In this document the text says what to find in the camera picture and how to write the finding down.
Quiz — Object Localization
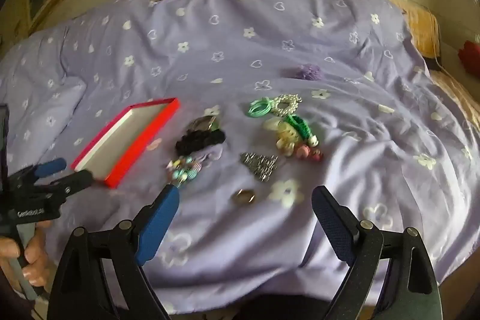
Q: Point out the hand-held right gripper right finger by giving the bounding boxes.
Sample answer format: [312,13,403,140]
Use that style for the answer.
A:
[312,186,441,320]

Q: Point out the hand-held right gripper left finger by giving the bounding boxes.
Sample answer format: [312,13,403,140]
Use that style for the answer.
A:
[47,185,181,320]

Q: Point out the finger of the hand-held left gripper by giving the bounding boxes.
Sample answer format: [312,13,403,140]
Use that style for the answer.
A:
[34,169,95,199]
[17,158,67,186]

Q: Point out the pastel beaded bracelet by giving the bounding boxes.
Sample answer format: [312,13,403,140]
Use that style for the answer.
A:
[166,156,205,186]

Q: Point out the red shallow box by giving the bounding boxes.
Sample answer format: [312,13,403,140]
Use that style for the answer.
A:
[70,97,180,189]

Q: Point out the purple hair tie white shell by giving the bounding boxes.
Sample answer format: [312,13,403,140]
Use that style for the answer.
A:
[195,149,223,169]

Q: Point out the small gold ring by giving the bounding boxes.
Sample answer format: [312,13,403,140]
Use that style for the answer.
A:
[231,188,257,205]

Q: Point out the black scrunchie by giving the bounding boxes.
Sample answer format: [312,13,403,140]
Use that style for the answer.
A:
[175,128,226,156]

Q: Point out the green braided keychain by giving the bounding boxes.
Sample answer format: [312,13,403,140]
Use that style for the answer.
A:
[284,113,320,149]

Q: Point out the clear yellow hair clip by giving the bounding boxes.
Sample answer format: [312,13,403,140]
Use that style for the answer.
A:
[263,118,298,157]

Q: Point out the gold bangle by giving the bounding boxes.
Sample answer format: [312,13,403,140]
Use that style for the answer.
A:
[187,115,221,135]

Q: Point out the mint green hair ties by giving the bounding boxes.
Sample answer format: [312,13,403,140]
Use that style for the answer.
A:
[247,98,279,117]

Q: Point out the person's left hand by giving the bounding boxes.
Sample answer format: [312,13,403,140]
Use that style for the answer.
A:
[0,220,51,288]

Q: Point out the silver triangular hair comb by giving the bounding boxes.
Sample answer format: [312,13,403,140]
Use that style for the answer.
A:
[239,151,279,181]

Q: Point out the purple flower scrunchie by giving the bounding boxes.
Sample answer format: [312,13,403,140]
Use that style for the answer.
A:
[284,63,324,81]

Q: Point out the purple flower print blanket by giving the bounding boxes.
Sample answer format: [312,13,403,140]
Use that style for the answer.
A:
[0,0,480,313]

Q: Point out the reddish soft object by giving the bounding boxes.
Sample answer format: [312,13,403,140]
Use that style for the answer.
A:
[457,40,480,76]

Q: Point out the pink bead bracelet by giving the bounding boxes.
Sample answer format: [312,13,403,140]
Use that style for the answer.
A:
[295,143,324,162]

